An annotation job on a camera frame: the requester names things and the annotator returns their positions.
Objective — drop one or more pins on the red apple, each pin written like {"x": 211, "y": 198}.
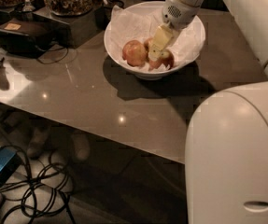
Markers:
{"x": 166, "y": 59}
{"x": 147, "y": 43}
{"x": 134, "y": 53}

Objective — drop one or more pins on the blue foot pedal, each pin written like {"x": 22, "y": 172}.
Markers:
{"x": 9, "y": 163}

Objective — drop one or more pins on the metal serving spoon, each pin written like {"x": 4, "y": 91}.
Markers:
{"x": 28, "y": 6}

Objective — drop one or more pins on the white ceramic bowl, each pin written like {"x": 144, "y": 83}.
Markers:
{"x": 189, "y": 52}

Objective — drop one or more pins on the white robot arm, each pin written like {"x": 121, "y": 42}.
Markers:
{"x": 226, "y": 151}

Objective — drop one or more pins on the black VR headset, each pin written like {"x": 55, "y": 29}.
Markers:
{"x": 25, "y": 38}

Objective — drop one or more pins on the white paper liner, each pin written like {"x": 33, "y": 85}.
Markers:
{"x": 130, "y": 25}

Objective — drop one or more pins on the dark square riser block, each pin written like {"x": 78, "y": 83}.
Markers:
{"x": 74, "y": 31}

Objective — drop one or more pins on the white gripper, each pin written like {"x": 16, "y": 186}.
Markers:
{"x": 179, "y": 15}

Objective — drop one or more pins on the black cup with spoon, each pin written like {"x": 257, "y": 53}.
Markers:
{"x": 111, "y": 11}

